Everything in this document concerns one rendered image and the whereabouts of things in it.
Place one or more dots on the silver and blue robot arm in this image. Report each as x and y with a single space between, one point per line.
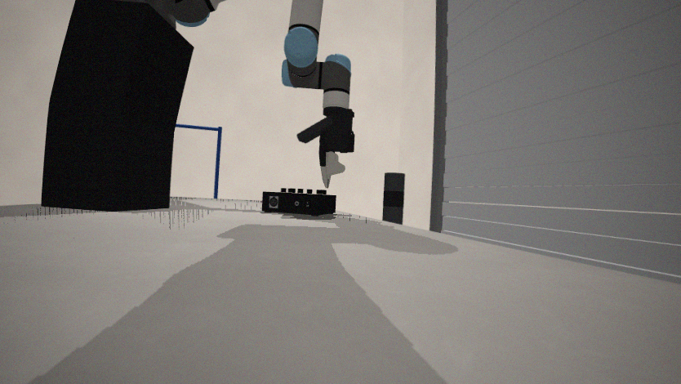
301 49

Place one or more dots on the black fader panel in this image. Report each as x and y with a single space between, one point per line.
309 204

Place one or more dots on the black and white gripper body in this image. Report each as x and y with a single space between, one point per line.
339 140

